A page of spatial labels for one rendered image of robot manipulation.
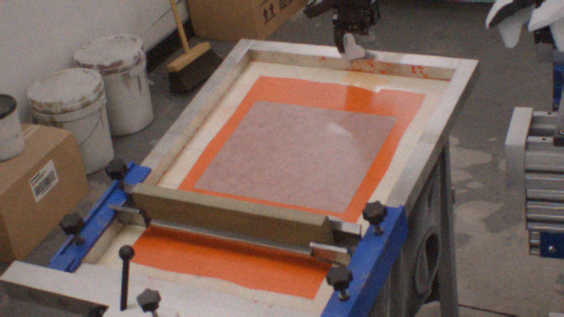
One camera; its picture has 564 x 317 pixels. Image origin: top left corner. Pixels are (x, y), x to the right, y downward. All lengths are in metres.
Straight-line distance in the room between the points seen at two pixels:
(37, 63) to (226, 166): 2.45
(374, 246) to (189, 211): 0.36
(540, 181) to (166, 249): 0.71
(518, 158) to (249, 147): 0.62
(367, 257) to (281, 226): 0.17
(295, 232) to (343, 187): 0.22
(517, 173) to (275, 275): 0.47
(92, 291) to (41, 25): 2.77
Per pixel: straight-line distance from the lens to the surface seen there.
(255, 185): 2.07
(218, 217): 1.90
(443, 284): 2.83
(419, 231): 2.22
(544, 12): 1.14
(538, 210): 1.88
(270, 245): 1.87
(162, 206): 1.96
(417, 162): 1.98
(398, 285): 2.18
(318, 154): 2.10
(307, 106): 2.24
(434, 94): 2.21
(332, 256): 1.82
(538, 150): 1.83
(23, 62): 4.44
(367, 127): 2.15
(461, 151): 4.14
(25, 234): 3.95
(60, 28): 4.60
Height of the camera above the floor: 2.14
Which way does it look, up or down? 31 degrees down
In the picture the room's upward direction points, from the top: 9 degrees counter-clockwise
